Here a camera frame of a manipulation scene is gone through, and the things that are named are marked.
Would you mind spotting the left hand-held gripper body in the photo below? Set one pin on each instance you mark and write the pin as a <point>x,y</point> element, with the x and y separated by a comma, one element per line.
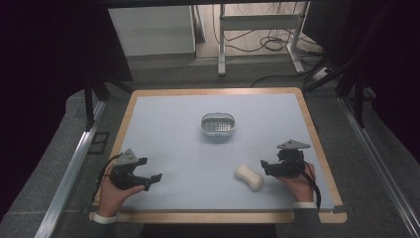
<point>125,169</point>

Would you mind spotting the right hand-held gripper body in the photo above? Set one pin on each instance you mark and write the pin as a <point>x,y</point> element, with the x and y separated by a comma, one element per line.
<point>291,156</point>

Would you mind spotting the person's right hand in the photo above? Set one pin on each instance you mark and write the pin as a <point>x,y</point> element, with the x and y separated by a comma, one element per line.
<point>298,185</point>

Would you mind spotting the person's left hand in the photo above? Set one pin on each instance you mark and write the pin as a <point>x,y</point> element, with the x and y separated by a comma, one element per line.
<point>110,196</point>

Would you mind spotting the white soap bar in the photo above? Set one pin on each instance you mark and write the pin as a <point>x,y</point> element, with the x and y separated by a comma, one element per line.
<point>249,177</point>

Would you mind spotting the pale blue table mat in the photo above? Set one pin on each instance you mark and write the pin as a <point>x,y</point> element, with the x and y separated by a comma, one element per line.
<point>185,158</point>

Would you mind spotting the white slotted soap dish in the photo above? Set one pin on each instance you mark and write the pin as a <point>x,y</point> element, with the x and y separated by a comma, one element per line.
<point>218,125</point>

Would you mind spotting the black metal stand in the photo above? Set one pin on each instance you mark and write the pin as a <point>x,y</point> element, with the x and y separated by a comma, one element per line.
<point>94,95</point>
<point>353,86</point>

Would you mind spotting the white power strip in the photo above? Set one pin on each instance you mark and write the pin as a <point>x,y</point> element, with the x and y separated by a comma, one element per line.
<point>321,74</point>

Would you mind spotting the dark curtain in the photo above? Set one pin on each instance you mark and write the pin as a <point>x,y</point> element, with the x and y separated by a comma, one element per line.
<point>393,66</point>
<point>43,82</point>

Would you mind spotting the white cabinet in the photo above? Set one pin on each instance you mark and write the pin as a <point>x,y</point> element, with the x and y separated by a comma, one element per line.
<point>152,30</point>

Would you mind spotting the aluminium floor rail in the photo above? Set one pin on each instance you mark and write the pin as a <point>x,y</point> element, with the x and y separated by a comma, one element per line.
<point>379,165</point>
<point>71,172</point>

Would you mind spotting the white metal desk frame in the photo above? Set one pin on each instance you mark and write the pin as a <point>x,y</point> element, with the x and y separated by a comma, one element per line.
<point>261,23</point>

